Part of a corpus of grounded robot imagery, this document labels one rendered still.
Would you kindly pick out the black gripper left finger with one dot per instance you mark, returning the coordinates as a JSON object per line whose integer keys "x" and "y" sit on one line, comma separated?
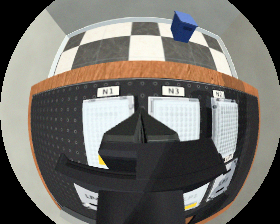
{"x": 128, "y": 130}

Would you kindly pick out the white control panel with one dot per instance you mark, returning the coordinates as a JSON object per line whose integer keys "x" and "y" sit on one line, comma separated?
{"x": 73, "y": 217}

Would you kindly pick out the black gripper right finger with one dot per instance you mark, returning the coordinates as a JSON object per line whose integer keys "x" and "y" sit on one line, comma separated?
{"x": 154, "y": 131}

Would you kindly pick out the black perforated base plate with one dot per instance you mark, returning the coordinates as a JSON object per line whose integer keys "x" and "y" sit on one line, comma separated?
{"x": 57, "y": 127}

